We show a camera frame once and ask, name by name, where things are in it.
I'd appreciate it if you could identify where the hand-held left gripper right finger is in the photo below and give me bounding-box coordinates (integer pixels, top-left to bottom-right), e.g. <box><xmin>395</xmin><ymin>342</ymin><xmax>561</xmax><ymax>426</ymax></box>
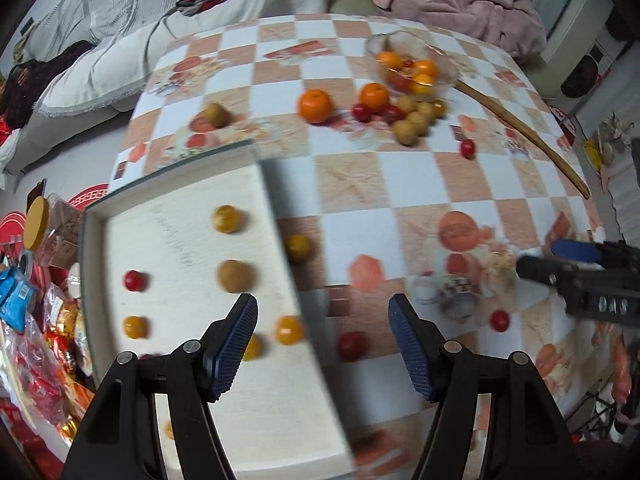
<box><xmin>388</xmin><ymin>294</ymin><xmax>583</xmax><ymax>480</ymax></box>

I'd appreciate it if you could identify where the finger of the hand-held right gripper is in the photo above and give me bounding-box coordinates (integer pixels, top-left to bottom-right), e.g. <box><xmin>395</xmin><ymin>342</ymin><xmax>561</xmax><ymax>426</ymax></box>
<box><xmin>550</xmin><ymin>239</ymin><xmax>606</xmax><ymax>264</ymax></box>
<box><xmin>516</xmin><ymin>255</ymin><xmax>576</xmax><ymax>286</ymax></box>

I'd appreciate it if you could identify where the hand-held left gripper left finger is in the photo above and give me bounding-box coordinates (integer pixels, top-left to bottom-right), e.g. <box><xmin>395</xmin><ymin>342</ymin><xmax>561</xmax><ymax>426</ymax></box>
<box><xmin>61</xmin><ymin>292</ymin><xmax>259</xmax><ymax>480</ymax></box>

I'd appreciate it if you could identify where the white rectangular tray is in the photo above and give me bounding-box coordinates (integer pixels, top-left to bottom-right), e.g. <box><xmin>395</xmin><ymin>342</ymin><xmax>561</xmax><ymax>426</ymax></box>
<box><xmin>77</xmin><ymin>139</ymin><xmax>358</xmax><ymax>480</ymax></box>

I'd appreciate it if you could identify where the yellow and white decoration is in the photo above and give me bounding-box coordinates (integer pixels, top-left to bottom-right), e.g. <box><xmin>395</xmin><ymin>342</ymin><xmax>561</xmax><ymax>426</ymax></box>
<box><xmin>582</xmin><ymin>112</ymin><xmax>636</xmax><ymax>188</ymax></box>

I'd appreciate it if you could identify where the red box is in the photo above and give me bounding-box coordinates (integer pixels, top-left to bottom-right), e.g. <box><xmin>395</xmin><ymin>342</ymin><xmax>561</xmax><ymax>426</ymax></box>
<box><xmin>547</xmin><ymin>102</ymin><xmax>581</xmax><ymax>146</ymax></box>

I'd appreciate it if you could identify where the long wooden stick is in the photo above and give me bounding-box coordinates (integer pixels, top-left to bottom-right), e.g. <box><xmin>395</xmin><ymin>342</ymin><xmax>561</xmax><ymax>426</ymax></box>
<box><xmin>454</xmin><ymin>81</ymin><xmax>592</xmax><ymax>200</ymax></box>

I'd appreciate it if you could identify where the pile of red snack packets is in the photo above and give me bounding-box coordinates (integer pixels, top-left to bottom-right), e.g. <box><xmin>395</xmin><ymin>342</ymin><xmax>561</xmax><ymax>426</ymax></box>
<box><xmin>0</xmin><ymin>280</ymin><xmax>96</xmax><ymax>480</ymax></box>

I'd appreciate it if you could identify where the white appliance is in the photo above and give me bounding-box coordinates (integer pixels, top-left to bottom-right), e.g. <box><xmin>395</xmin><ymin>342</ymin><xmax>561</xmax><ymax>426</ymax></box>
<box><xmin>542</xmin><ymin>0</ymin><xmax>623</xmax><ymax>101</ymax></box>

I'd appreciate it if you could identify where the red round mat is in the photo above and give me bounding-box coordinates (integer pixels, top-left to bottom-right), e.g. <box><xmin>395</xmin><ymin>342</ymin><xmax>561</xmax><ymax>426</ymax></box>
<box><xmin>67</xmin><ymin>183</ymin><xmax>110</xmax><ymax>211</ymax></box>

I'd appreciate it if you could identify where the blue packet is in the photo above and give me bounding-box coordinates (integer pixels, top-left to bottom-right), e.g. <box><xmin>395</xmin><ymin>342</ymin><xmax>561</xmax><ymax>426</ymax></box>
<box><xmin>0</xmin><ymin>266</ymin><xmax>36</xmax><ymax>333</ymax></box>

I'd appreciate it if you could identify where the jar with yellow lid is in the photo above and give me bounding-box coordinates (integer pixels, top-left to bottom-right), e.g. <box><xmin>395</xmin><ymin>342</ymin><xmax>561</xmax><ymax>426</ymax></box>
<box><xmin>25</xmin><ymin>195</ymin><xmax>51</xmax><ymax>253</ymax></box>

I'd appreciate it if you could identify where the clear glass bowl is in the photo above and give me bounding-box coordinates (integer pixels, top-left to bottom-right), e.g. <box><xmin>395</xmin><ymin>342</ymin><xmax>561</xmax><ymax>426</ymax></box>
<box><xmin>366</xmin><ymin>31</ymin><xmax>460</xmax><ymax>98</ymax></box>

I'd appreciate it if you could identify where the pink fleece blanket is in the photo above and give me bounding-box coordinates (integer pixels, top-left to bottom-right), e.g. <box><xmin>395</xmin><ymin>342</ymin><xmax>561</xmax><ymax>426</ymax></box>
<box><xmin>332</xmin><ymin>0</ymin><xmax>548</xmax><ymax>61</ymax></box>

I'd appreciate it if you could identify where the dark maroon blanket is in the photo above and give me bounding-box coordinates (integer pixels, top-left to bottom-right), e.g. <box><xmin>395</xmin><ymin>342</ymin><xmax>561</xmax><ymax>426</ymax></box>
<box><xmin>0</xmin><ymin>40</ymin><xmax>96</xmax><ymax>131</ymax></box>

